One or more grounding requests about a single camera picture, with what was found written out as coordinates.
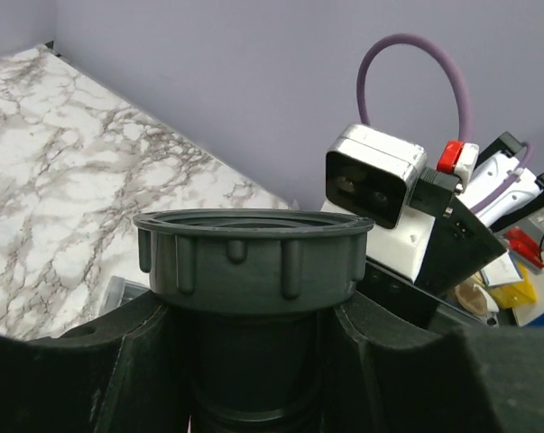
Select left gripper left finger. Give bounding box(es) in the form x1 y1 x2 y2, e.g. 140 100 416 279
0 292 190 432

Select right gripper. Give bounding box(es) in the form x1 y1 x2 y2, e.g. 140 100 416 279
320 166 510 326

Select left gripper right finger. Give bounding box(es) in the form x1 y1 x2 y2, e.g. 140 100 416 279
318 293 544 432

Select black corrugated hose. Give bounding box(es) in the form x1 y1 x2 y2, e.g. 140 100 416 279
132 208 374 433

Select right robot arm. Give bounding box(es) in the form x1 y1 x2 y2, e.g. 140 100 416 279
323 124 544 325

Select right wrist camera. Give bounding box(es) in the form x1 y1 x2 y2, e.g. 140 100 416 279
326 124 428 229

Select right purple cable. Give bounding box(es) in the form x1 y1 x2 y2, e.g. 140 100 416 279
357 32 539 213

